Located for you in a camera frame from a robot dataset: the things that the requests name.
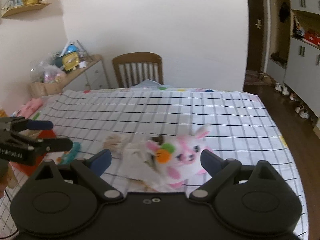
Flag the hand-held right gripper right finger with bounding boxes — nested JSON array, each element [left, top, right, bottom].
[[189, 149, 284, 202]]

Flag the white teal carton box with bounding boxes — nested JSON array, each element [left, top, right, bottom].
[[59, 142, 82, 164]]

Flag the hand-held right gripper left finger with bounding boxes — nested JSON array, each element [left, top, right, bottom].
[[25, 149, 123, 202]]

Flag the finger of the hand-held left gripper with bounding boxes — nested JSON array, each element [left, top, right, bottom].
[[32, 137, 73, 153], [11, 118, 53, 133]]

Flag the white folded cloth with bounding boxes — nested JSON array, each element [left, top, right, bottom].
[[119, 142, 175, 192]]

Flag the papers on chair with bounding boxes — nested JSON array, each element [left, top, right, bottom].
[[136, 79, 163, 88]]

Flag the cardboard box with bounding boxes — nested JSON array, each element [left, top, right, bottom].
[[29, 80, 63, 98]]

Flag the white wooden side cabinet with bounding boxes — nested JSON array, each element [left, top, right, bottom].
[[62, 54, 110, 92]]

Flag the brown wooden chair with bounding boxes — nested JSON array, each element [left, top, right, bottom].
[[112, 52, 163, 89]]

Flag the grey wooden wardrobe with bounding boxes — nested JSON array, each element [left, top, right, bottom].
[[265, 0, 320, 130]]

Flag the dark wooden door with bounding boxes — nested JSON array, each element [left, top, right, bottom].
[[246, 0, 270, 74]]

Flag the yellow toy clock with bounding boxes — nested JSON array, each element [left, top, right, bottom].
[[62, 52, 80, 72]]

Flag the wooden wall shelf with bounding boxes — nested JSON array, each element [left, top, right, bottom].
[[1, 0, 52, 18]]

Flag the pink printed cloth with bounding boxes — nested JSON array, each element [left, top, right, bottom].
[[17, 98, 43, 117]]

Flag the black hanging bag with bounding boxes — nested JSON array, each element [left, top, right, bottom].
[[279, 2, 290, 23]]

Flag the doormat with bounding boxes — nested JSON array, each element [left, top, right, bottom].
[[246, 70, 269, 85]]

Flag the white pink plush bunny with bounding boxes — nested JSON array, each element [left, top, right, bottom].
[[145, 125, 213, 190]]

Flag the red box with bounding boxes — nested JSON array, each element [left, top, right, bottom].
[[304, 31, 320, 46]]

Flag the black checked white tablecloth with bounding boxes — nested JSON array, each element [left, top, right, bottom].
[[0, 90, 307, 240]]

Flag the plastic bag with pink items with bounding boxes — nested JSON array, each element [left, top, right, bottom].
[[30, 60, 67, 83]]

